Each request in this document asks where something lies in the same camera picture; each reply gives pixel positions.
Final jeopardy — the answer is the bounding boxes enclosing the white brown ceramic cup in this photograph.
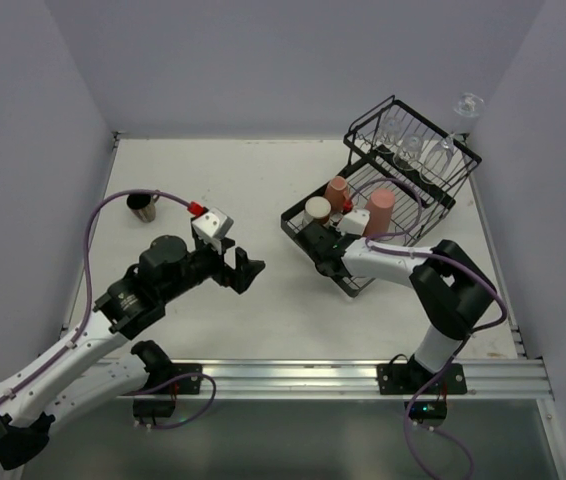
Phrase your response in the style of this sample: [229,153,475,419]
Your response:
[302,196,332,226]

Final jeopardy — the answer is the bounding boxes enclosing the pink tall tumbler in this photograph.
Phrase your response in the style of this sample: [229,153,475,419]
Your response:
[364,188,395,236]

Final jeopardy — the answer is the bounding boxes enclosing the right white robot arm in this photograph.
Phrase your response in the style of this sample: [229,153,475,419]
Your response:
[296,223,501,379]

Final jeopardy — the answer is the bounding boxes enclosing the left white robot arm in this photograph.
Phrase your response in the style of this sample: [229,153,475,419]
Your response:
[0,235,266,470]

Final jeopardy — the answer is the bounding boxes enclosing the salmon pink mug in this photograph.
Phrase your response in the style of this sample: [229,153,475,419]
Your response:
[324,176,353,216]

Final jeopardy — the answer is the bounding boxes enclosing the middle clear wine glass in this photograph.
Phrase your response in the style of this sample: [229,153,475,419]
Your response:
[394,133,424,171]

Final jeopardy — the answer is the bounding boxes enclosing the clear wine glass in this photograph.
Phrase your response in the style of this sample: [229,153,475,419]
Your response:
[394,133,424,171]
[419,134,454,183]
[374,112,403,153]

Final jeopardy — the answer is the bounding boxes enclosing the left clear wine glass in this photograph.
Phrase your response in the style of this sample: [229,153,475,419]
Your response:
[374,112,403,153]

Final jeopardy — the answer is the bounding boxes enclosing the right clear wine glass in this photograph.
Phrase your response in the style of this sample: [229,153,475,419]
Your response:
[419,134,454,183]

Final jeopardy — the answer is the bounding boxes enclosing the left black controller box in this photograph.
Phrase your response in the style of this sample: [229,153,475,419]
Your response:
[132,399,176,424]

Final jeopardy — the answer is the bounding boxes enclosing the black controller box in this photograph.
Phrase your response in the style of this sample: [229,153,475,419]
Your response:
[132,399,176,424]
[404,400,448,423]

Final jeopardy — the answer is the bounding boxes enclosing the right black controller box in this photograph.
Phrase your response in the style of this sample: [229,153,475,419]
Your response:
[404,400,448,423]

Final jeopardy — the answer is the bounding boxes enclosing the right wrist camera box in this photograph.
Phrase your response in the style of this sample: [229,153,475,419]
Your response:
[337,209,370,236]

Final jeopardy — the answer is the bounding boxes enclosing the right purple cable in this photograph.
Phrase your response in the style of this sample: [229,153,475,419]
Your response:
[342,177,508,480]

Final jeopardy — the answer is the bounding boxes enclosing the purple cable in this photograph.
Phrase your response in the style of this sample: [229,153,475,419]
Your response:
[0,188,217,469]
[342,177,508,480]

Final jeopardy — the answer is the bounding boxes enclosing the black wire dish rack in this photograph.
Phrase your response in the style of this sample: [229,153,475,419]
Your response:
[280,95,482,299]

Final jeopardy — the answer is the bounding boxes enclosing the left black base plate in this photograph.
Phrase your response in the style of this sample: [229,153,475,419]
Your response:
[127,363,203,396]

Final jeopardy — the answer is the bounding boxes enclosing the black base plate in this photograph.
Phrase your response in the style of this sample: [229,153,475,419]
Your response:
[376,362,468,396]
[127,363,203,396]

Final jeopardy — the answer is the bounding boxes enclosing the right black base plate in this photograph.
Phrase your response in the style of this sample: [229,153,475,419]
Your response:
[376,362,468,396]

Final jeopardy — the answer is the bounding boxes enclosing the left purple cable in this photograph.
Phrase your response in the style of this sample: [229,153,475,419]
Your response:
[0,188,217,469]

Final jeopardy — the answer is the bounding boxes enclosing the tall glass by wall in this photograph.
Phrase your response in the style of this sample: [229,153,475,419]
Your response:
[452,92,486,135]

